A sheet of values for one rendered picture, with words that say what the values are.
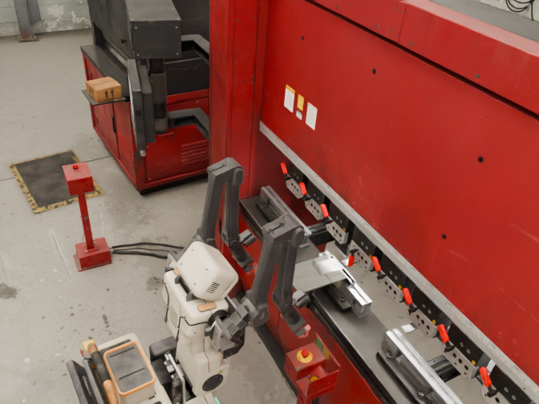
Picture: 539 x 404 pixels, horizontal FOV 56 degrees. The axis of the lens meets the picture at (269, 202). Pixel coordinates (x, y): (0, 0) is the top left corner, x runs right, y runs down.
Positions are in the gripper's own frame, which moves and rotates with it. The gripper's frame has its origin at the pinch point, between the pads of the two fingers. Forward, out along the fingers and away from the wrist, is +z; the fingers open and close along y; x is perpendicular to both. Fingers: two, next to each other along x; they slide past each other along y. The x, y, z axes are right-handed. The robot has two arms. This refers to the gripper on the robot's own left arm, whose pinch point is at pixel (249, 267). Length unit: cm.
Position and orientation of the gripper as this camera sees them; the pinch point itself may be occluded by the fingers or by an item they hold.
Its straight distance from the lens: 249.3
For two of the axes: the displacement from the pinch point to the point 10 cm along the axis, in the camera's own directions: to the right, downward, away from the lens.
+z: 3.2, 6.0, 7.3
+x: -7.9, 6.0, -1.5
